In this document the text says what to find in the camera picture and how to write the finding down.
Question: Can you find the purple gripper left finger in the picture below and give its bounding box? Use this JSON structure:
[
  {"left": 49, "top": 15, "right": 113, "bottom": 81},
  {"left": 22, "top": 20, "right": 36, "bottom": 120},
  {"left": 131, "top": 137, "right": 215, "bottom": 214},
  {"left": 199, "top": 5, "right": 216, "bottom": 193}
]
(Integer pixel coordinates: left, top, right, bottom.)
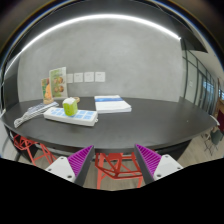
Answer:
[{"left": 46, "top": 145, "right": 95, "bottom": 186}]

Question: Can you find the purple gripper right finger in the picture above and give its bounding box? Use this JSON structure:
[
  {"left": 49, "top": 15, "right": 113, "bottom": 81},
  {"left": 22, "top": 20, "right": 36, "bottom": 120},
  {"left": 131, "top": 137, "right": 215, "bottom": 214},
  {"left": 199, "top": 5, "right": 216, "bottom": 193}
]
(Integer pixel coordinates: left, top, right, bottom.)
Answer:
[{"left": 134, "top": 144, "right": 182, "bottom": 184}]

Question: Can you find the green white charger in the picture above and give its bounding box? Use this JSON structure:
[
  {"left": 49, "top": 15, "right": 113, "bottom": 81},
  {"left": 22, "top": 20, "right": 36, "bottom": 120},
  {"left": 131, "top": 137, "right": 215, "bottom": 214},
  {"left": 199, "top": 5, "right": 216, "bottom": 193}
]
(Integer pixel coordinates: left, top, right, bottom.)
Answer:
[{"left": 62, "top": 98, "right": 78, "bottom": 116}]

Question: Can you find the red metal stool centre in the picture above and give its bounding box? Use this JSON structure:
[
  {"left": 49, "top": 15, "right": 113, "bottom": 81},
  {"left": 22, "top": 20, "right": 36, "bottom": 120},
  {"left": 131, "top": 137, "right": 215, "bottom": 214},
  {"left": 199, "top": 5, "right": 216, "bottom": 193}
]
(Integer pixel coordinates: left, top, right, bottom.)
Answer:
[{"left": 95, "top": 153, "right": 143, "bottom": 188}]

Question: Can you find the red metal stool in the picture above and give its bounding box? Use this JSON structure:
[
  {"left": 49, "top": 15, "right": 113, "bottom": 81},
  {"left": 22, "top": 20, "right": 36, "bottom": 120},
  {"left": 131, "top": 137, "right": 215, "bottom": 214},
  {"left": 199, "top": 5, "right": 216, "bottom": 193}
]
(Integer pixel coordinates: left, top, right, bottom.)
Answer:
[
  {"left": 13, "top": 134, "right": 56, "bottom": 165},
  {"left": 95, "top": 153, "right": 143, "bottom": 188}
]

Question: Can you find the red metal stool left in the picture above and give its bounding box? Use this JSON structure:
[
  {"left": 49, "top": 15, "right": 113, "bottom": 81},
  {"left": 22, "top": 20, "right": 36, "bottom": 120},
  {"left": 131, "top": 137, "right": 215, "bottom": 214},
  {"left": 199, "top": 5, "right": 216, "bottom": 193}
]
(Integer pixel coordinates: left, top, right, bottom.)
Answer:
[{"left": 13, "top": 134, "right": 56, "bottom": 165}]

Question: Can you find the white power strip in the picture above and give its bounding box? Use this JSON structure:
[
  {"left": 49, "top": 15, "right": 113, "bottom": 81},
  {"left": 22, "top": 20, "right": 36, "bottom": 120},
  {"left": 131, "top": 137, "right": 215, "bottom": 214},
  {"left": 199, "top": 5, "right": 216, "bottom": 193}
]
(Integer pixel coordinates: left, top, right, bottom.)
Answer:
[{"left": 44, "top": 107, "right": 98, "bottom": 126}]

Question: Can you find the small wooden dish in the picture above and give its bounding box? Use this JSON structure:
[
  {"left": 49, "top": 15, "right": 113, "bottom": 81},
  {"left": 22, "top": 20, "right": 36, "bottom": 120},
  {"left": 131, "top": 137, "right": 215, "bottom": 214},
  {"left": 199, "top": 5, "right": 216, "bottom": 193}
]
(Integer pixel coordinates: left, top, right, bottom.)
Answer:
[{"left": 73, "top": 97, "right": 80, "bottom": 103}]

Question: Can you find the white blue booklet stack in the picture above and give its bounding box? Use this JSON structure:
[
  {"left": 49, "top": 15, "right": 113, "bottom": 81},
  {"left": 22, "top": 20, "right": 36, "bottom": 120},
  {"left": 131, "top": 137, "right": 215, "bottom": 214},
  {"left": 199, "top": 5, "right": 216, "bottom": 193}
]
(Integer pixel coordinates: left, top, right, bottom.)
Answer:
[{"left": 94, "top": 95, "right": 132, "bottom": 114}]

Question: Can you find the dark chair at right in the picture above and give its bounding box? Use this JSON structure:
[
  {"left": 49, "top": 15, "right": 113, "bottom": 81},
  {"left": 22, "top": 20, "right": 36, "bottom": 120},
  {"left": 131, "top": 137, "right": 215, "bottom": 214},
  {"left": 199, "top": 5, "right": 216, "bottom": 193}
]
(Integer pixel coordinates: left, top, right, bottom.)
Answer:
[{"left": 204, "top": 129, "right": 224, "bottom": 155}]

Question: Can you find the small orange menu card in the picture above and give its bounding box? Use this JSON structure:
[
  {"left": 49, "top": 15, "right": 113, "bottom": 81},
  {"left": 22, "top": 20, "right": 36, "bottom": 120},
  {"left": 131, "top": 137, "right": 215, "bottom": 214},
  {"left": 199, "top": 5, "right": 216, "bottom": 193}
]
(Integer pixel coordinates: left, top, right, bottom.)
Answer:
[{"left": 41, "top": 78, "right": 53, "bottom": 104}]

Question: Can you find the large green menu card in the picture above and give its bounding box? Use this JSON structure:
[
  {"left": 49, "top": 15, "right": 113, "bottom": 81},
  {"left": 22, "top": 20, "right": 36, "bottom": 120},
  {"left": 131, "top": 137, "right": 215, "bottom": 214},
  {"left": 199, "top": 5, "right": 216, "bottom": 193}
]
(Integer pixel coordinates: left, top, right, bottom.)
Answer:
[{"left": 49, "top": 67, "right": 68, "bottom": 98}]

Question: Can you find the ceiling light strip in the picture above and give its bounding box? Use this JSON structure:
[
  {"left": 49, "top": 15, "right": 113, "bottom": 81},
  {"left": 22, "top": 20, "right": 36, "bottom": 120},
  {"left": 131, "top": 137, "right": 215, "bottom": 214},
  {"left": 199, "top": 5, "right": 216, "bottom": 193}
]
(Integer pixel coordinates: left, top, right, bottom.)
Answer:
[{"left": 4, "top": 14, "right": 181, "bottom": 75}]

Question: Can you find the white wall socket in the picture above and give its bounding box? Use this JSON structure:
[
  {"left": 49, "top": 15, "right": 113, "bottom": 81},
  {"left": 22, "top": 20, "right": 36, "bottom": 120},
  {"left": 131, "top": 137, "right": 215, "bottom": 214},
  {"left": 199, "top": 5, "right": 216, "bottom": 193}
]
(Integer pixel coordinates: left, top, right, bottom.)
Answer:
[
  {"left": 67, "top": 74, "right": 73, "bottom": 84},
  {"left": 95, "top": 72, "right": 105, "bottom": 82},
  {"left": 84, "top": 72, "right": 94, "bottom": 82},
  {"left": 74, "top": 73, "right": 83, "bottom": 83}
]

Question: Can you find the glass partition wall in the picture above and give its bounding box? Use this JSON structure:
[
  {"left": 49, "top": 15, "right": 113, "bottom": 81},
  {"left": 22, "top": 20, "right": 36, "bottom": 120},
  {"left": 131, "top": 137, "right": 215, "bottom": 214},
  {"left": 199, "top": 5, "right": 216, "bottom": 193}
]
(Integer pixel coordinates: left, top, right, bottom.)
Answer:
[{"left": 181, "top": 39, "right": 224, "bottom": 116}]

